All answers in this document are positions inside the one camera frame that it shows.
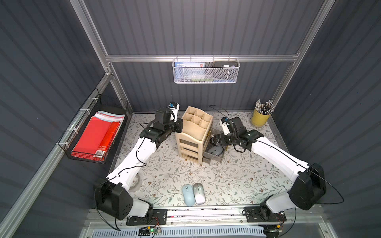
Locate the beige drawer organizer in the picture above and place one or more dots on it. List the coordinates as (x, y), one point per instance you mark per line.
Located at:
(194, 137)

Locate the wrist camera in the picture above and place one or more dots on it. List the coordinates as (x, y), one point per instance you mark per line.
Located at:
(224, 123)
(174, 107)

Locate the white mesh wall basket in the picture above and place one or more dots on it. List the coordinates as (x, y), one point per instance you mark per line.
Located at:
(226, 75)

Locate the yellow pencil cup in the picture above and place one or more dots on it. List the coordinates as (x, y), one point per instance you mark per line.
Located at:
(258, 119)

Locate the blue white box in basket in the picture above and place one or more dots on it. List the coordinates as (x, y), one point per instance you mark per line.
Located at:
(187, 71)

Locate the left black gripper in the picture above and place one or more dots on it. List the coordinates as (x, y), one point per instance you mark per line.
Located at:
(177, 125)

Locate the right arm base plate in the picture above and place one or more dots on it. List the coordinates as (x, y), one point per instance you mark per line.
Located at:
(260, 214)

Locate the white grey computer mouse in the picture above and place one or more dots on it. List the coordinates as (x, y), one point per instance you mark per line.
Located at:
(199, 194)

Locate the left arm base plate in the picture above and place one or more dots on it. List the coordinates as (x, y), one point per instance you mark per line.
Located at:
(153, 217)

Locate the black device in basket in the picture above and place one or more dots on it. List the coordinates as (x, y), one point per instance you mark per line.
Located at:
(224, 63)

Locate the small green circuit board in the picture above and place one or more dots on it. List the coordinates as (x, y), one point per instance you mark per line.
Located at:
(149, 231)

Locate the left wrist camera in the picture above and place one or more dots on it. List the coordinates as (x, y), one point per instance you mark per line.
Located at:
(174, 107)

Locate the red folder stack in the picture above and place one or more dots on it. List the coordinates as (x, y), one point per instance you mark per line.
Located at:
(98, 137)

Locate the black computer mouse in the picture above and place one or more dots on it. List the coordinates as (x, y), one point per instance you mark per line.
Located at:
(216, 151)

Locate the black wire side basket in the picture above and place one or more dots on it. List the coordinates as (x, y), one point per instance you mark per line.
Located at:
(97, 103)

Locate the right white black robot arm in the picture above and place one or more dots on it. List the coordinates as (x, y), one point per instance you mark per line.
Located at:
(308, 181)

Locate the light blue computer mouse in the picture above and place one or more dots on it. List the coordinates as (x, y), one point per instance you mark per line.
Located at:
(188, 195)

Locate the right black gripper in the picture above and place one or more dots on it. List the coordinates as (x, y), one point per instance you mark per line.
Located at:
(217, 141)

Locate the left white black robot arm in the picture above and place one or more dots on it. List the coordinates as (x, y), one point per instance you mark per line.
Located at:
(112, 196)

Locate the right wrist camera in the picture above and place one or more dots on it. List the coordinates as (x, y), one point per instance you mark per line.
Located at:
(224, 123)

